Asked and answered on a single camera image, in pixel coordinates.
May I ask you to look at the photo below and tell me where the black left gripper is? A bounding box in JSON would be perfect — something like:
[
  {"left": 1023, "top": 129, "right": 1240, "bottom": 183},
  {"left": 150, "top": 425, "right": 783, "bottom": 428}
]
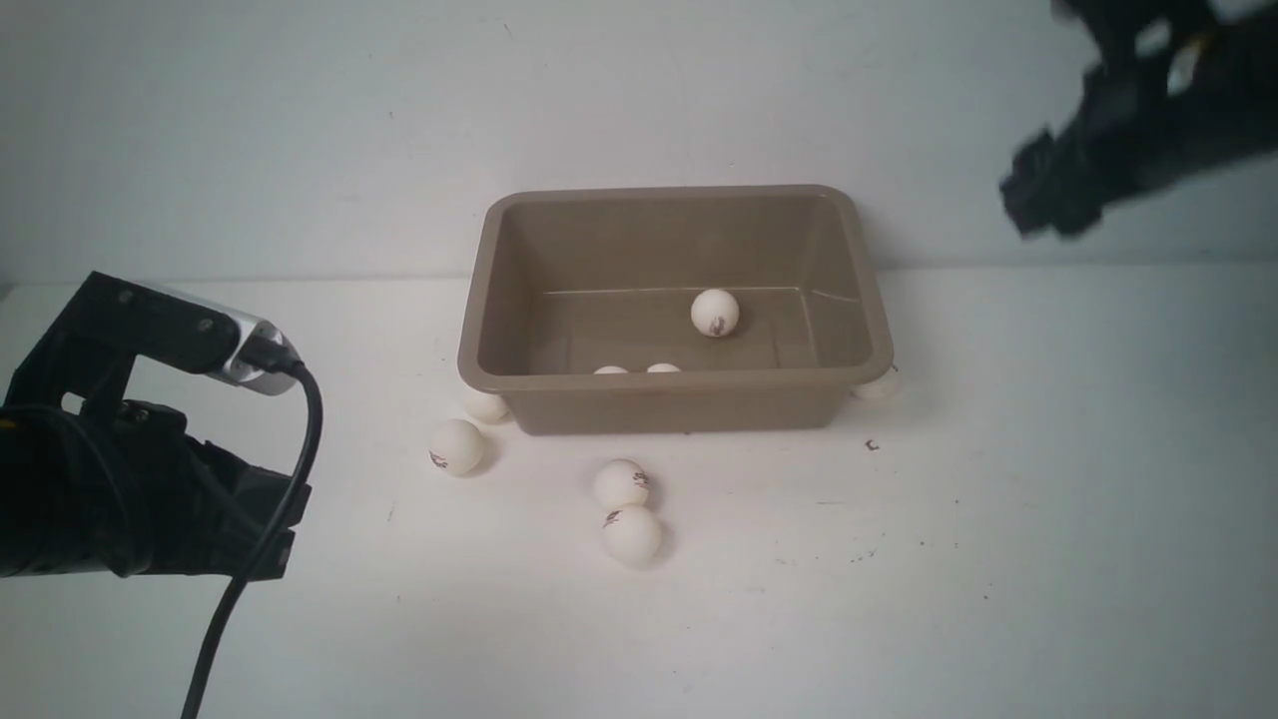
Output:
[{"left": 100, "top": 398, "right": 291, "bottom": 577}]

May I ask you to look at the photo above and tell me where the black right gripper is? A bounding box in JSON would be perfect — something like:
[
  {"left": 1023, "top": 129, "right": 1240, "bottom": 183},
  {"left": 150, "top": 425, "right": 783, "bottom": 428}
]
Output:
[{"left": 999, "top": 1, "right": 1277, "bottom": 241}]

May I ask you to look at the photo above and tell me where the tan plastic bin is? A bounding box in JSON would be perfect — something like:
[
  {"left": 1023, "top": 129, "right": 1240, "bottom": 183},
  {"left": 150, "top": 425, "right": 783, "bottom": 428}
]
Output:
[{"left": 458, "top": 184, "right": 895, "bottom": 435}]

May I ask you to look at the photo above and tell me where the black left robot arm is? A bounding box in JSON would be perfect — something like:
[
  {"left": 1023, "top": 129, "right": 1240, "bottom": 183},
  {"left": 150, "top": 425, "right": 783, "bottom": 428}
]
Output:
[{"left": 1, "top": 400, "right": 291, "bottom": 579}]

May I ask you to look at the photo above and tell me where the white ball under bin corner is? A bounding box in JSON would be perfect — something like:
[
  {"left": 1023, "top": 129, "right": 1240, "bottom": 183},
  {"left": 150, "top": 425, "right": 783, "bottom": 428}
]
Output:
[{"left": 463, "top": 387, "right": 510, "bottom": 424}]

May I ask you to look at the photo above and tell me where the black left camera cable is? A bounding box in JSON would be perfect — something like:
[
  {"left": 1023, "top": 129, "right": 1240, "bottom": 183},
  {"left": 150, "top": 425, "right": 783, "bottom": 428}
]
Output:
[{"left": 180, "top": 340, "right": 325, "bottom": 719}]

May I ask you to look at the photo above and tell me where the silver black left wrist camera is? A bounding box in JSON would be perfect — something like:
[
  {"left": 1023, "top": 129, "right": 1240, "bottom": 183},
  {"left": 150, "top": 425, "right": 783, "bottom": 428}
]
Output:
[{"left": 4, "top": 272, "right": 300, "bottom": 418}]

